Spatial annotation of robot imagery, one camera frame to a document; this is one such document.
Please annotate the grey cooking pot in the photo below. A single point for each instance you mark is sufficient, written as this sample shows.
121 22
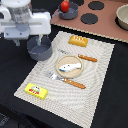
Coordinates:
39 52

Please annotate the round wooden plate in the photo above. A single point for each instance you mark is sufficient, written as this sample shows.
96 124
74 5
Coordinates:
69 59

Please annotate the woven beige placemat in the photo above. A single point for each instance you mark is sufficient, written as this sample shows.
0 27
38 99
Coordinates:
71 103

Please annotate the red toy tomato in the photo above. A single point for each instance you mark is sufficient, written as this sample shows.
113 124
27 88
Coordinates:
64 6

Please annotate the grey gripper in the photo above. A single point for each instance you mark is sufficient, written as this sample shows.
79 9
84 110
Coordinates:
16 35

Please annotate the white toy fish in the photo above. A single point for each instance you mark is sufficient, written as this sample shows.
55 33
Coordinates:
70 67

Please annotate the orange toy bread loaf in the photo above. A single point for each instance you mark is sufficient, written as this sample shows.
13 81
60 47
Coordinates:
79 41

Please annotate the yellow butter box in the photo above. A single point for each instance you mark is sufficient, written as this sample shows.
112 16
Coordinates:
36 91

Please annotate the fork with wooden handle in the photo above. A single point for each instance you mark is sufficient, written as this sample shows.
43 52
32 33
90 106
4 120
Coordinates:
68 81

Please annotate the grey saucepan with handle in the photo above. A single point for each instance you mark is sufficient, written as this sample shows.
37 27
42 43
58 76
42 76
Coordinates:
70 14

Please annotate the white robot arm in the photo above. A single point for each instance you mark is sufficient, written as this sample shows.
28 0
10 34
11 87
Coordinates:
19 22

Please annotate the cream bowl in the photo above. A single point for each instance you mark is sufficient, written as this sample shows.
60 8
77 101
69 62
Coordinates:
122 16

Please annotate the knife with wooden handle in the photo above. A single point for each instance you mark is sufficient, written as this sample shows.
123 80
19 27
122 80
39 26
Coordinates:
79 55

